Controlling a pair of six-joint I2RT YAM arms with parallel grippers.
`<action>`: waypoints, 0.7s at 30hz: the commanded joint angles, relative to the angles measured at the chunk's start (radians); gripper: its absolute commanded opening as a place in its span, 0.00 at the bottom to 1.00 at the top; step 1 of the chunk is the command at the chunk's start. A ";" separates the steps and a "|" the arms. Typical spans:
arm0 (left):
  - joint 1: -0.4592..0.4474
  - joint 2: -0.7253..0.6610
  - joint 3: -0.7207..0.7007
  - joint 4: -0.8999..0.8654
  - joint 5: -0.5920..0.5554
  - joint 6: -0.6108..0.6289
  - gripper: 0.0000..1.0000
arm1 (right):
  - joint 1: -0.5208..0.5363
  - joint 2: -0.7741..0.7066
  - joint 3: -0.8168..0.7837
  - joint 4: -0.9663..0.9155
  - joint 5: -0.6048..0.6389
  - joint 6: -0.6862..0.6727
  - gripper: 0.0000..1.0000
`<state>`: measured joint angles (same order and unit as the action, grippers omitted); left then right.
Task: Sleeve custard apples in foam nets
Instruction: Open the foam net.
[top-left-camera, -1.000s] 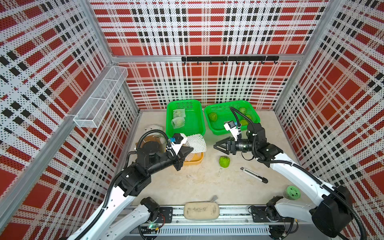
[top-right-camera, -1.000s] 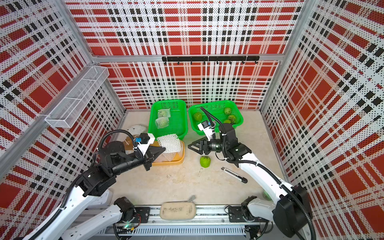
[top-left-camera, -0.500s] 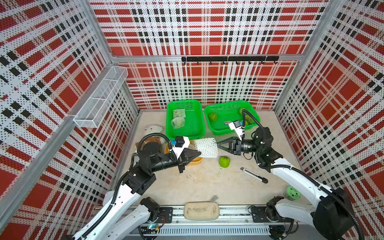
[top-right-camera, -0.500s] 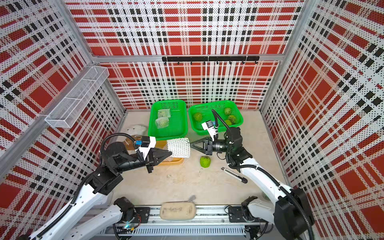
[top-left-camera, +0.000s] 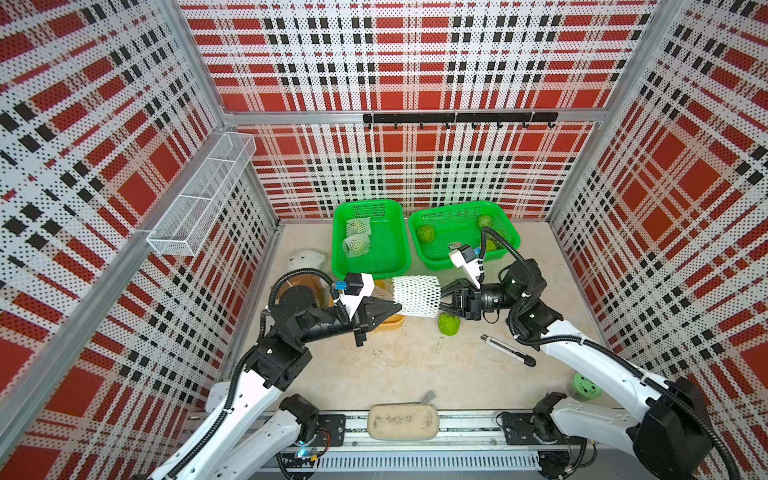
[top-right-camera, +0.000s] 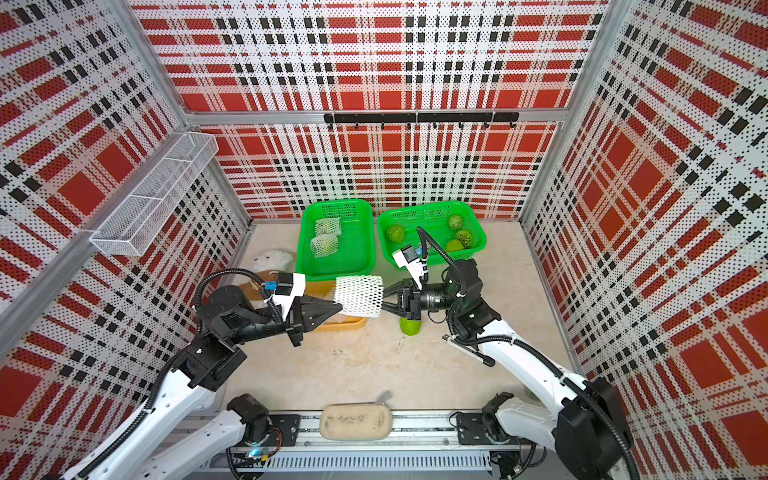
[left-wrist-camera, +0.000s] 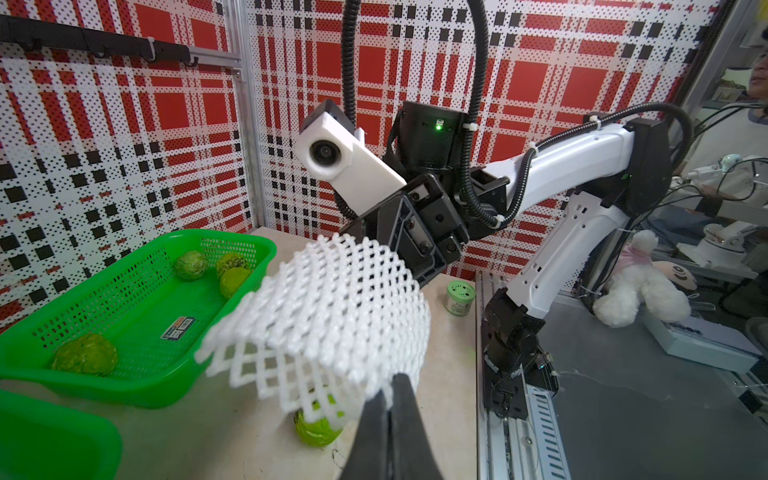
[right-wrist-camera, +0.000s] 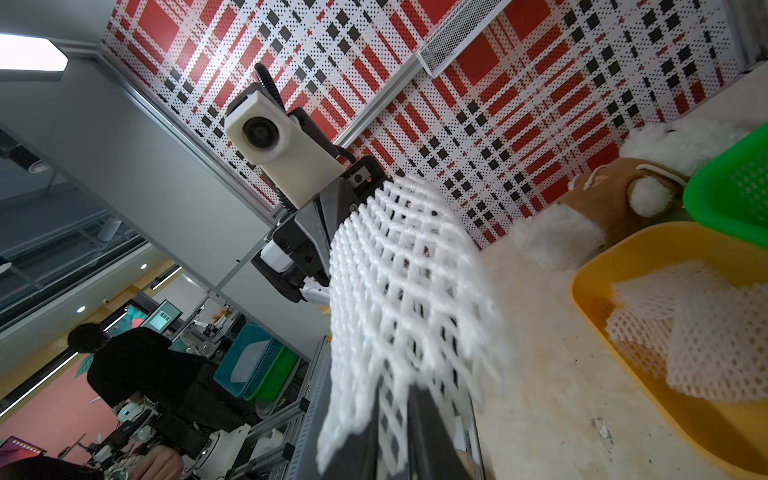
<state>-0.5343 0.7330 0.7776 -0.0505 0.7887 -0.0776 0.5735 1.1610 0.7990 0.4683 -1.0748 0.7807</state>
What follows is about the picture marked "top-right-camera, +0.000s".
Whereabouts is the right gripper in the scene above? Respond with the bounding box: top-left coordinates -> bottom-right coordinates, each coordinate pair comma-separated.
371,278 -> 461,322

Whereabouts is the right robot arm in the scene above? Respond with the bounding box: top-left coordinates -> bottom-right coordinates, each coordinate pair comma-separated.
382,228 -> 640,479

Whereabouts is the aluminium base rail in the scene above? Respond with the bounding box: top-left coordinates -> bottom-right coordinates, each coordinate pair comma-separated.
132,408 -> 626,479

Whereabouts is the white teddy bear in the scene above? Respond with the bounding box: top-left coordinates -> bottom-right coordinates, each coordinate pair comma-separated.
239,249 -> 295,308

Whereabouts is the black hook rail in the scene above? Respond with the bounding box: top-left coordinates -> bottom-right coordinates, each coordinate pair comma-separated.
323,111 -> 520,128

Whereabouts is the empty green plastic basket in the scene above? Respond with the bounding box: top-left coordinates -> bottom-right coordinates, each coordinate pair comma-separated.
296,199 -> 376,281

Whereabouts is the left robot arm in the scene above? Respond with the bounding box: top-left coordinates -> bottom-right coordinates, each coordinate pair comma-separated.
62,268 -> 343,479

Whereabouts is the beige sponge block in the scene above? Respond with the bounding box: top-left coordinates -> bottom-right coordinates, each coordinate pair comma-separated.
319,403 -> 393,441

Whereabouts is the yellow plastic bowl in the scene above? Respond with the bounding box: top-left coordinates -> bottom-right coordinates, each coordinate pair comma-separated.
320,317 -> 367,332

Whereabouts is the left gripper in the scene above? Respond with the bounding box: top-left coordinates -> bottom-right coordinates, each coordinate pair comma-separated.
228,294 -> 341,347

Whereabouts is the green basket with fruit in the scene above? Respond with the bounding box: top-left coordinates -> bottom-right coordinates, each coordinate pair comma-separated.
377,201 -> 487,265

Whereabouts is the clear wall shelf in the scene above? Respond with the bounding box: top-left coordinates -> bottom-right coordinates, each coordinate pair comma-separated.
90,131 -> 218,257

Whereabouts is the white foam net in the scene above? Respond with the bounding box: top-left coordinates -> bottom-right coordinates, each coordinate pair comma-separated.
334,275 -> 384,318
310,235 -> 339,258
315,218 -> 342,236

